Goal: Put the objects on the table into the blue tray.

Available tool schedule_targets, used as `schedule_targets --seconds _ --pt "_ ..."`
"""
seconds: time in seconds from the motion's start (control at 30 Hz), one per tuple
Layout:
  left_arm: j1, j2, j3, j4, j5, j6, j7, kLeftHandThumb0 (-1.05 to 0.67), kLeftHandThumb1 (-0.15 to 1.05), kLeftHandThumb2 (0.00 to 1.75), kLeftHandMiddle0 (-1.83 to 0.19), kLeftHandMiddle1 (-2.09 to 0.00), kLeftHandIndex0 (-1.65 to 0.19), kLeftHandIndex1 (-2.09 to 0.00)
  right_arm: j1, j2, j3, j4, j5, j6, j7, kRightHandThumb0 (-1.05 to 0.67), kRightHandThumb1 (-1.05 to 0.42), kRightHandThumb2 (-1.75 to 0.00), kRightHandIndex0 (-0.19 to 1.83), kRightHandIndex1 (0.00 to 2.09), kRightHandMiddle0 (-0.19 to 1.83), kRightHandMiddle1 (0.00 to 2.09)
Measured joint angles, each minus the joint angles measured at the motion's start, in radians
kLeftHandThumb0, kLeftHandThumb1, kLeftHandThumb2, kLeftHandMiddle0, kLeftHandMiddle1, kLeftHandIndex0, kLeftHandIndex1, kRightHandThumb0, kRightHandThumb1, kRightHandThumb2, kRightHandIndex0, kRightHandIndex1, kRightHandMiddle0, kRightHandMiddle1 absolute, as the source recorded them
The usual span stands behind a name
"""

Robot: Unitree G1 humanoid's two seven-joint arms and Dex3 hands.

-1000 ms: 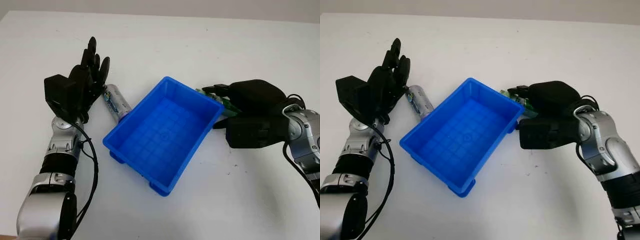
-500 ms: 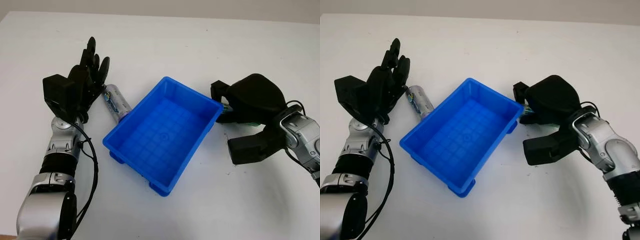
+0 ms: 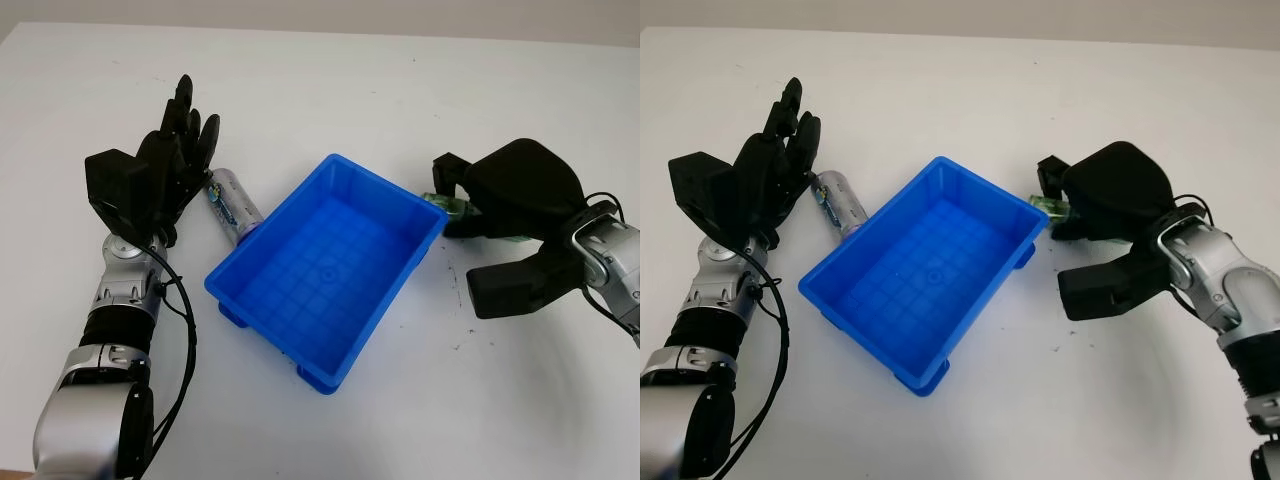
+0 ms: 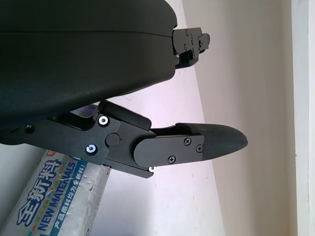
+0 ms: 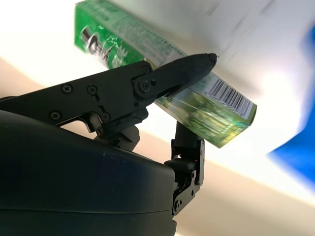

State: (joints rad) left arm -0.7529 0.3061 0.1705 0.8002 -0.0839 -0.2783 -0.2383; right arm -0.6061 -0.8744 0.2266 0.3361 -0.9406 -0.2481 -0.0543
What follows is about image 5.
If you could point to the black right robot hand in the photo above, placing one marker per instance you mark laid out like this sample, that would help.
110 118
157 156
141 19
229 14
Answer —
73 172

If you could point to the green toothpaste box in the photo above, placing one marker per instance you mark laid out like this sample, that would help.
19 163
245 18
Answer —
118 32

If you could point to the blue plastic tray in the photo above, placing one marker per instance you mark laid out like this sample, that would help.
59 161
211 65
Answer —
300 157

